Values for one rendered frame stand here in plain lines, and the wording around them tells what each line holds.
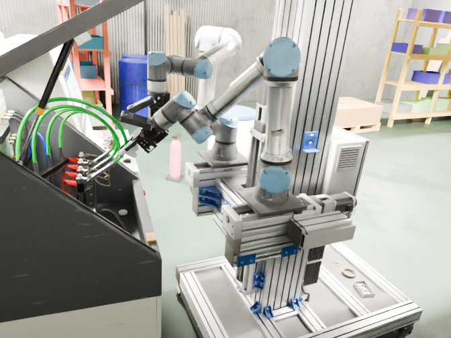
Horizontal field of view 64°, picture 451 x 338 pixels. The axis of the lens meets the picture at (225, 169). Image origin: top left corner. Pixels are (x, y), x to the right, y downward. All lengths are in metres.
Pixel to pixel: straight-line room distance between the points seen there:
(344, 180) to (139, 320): 1.14
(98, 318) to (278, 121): 0.92
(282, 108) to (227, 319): 1.29
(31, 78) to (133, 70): 4.39
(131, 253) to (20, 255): 0.32
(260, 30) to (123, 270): 7.45
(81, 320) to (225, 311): 0.98
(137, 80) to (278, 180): 4.97
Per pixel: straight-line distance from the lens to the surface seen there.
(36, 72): 1.75
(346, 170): 1.86
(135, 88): 6.12
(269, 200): 1.48
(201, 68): 1.48
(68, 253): 1.24
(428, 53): 8.14
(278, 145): 1.27
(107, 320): 1.42
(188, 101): 1.29
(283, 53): 1.19
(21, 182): 1.13
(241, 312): 2.18
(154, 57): 1.47
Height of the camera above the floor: 1.73
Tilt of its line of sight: 23 degrees down
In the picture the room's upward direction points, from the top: 5 degrees clockwise
